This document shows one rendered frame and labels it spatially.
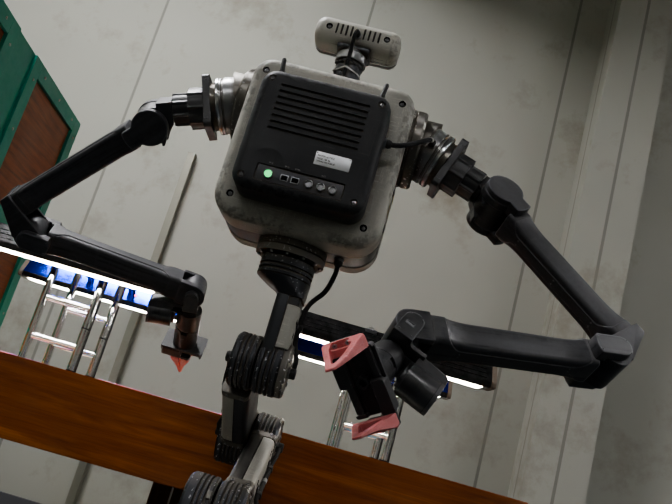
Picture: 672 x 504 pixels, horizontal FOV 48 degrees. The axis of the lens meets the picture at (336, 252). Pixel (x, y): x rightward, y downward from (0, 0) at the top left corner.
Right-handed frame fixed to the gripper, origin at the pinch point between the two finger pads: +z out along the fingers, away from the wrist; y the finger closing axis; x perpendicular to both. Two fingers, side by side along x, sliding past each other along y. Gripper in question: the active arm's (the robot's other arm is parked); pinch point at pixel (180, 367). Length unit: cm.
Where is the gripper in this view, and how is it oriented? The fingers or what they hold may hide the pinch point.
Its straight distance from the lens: 197.3
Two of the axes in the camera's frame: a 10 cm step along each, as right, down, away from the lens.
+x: -1.5, 5.5, -8.2
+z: -2.3, 7.9, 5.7
